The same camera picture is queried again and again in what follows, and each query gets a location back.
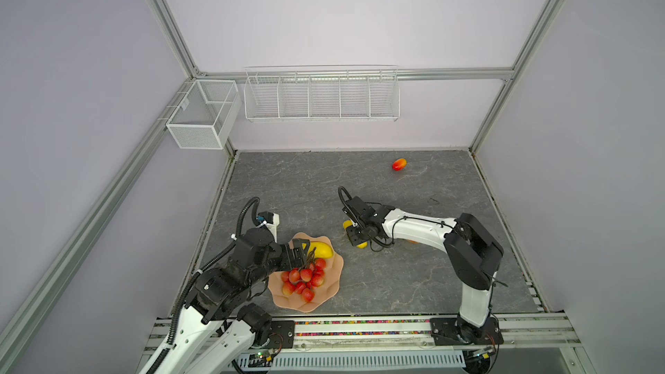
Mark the bumpy yellow fake fruit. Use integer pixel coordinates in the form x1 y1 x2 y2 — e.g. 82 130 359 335
343 220 368 249

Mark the smooth yellow fake mango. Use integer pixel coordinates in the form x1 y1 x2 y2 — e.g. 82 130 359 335
308 242 335 260

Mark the red fake strawberry bunch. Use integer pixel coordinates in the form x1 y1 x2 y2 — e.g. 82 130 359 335
280 258 327 303

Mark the pink wavy fruit bowl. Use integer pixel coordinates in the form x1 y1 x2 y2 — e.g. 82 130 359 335
268 232 345 313

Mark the red yellow fake mango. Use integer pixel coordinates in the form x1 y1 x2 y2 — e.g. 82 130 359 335
392 159 407 171

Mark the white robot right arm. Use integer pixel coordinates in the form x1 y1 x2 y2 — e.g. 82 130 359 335
338 186 504 347

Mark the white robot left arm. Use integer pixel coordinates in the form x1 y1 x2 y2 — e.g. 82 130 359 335
142 197 313 373

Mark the white mesh box basket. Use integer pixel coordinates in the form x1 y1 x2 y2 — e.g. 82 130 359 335
166 80 241 150

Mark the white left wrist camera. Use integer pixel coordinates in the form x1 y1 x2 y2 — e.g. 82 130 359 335
257 211 280 242

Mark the white wire wall basket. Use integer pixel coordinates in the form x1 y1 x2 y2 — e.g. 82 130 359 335
244 65 401 122

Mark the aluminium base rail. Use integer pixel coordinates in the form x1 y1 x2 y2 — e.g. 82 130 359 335
142 312 580 351

